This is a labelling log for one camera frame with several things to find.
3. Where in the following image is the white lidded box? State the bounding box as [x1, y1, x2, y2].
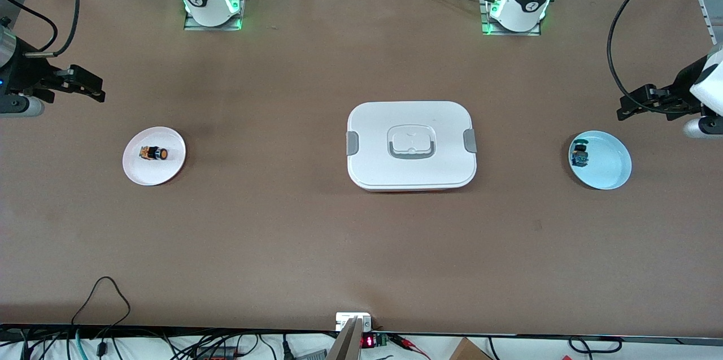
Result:
[346, 101, 478, 192]

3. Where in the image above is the light blue round plate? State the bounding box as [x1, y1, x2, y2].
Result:
[568, 131, 632, 190]

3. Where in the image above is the pink round plate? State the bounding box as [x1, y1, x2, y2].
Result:
[123, 127, 186, 186]

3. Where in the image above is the brown cardboard piece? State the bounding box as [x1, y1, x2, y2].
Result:
[449, 337, 493, 360]

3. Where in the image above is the white mounting block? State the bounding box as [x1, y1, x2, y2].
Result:
[336, 312, 373, 332]

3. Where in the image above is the aluminium bar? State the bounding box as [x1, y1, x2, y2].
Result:
[326, 318, 364, 360]

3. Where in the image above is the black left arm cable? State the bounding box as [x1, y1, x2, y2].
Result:
[607, 0, 692, 103]

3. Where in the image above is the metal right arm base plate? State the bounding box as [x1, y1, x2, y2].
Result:
[184, 0, 249, 32]

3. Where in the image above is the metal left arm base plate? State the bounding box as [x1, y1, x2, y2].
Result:
[480, 0, 542, 37]

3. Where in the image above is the looped thin black cable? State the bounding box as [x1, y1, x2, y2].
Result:
[71, 276, 132, 339]

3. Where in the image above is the coiled black cable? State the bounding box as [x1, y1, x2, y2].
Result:
[567, 336, 623, 354]

